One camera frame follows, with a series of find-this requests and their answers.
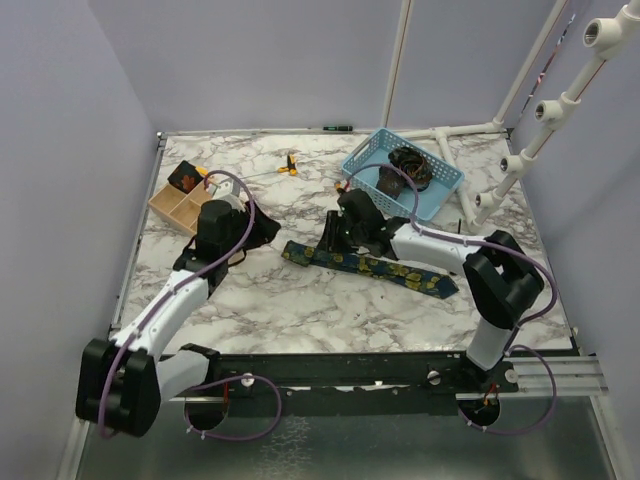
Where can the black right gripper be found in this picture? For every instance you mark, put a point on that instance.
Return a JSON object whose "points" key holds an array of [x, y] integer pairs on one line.
{"points": [[330, 240]]}

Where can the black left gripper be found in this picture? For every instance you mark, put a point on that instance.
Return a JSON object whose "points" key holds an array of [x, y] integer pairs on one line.
{"points": [[264, 231]]}

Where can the blue yellow floral tie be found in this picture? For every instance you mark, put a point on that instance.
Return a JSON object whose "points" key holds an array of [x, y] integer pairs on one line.
{"points": [[423, 281]]}

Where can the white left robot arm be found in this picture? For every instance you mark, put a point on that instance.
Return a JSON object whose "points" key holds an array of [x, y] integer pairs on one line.
{"points": [[124, 380]]}

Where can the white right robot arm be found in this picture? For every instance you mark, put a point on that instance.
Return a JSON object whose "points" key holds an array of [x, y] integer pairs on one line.
{"points": [[503, 282]]}

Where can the folded dark patterned tie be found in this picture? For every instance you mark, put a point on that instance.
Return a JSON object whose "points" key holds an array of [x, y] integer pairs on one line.
{"points": [[390, 182]]}

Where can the wooden compartment tray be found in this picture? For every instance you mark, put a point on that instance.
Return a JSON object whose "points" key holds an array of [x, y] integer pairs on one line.
{"points": [[179, 209]]}

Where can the rolled dark orange-leaf tie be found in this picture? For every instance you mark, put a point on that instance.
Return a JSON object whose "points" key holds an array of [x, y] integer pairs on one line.
{"points": [[185, 177]]}

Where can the light blue plastic basket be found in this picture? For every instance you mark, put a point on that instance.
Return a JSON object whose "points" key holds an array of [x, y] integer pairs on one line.
{"points": [[361, 170]]}

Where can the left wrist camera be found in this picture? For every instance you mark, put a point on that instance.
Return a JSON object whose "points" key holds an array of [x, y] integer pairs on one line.
{"points": [[224, 190]]}

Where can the yellow black wire stripper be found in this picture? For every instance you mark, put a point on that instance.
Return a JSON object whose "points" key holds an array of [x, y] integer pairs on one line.
{"points": [[290, 167]]}

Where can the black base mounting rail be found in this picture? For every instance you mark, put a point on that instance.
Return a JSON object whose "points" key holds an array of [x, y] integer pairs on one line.
{"points": [[260, 385]]}

